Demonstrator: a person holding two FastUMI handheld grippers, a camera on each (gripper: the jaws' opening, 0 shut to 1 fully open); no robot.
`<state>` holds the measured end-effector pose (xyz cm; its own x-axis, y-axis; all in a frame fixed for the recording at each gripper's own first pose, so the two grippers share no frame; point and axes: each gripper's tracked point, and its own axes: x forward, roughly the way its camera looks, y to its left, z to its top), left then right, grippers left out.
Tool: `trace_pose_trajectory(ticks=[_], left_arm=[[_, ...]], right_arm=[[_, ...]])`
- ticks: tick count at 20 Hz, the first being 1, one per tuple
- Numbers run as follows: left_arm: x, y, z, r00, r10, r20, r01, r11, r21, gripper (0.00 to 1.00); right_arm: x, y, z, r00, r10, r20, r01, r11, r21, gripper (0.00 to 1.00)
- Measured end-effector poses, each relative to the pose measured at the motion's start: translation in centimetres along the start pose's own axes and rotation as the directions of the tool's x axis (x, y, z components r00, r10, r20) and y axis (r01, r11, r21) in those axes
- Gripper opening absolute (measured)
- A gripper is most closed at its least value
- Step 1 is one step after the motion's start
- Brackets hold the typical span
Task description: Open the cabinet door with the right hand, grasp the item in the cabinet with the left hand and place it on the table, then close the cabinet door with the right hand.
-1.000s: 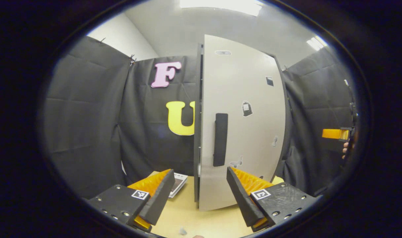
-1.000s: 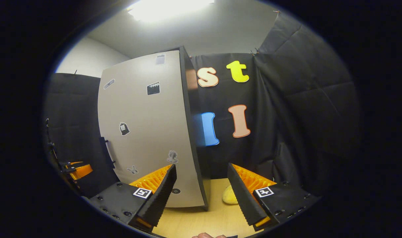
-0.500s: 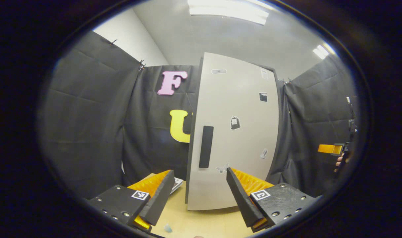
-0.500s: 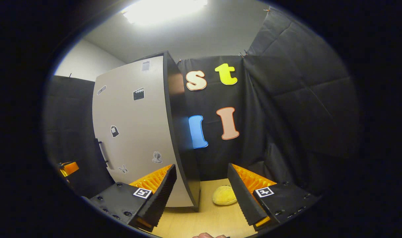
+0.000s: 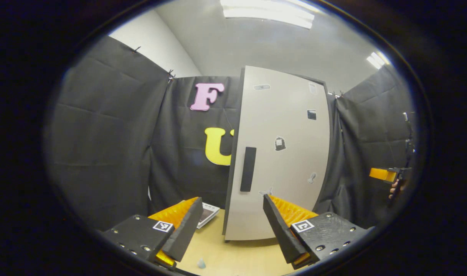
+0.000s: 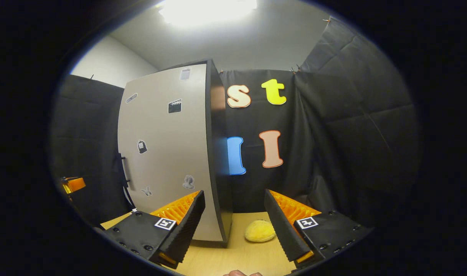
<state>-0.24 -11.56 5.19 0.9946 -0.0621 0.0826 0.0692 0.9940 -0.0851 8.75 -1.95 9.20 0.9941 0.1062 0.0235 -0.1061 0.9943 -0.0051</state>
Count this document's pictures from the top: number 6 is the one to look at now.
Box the dark grey cabinet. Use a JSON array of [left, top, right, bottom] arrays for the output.
[[157, 58, 234, 246]]

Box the ceiling light panel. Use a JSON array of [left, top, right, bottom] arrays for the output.
[[158, 0, 257, 25]]

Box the black backdrop cloth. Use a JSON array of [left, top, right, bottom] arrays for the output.
[[49, 17, 424, 230]]

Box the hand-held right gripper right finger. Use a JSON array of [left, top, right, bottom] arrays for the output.
[[264, 189, 373, 269]]

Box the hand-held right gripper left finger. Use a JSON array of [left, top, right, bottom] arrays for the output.
[[103, 190, 206, 269]]

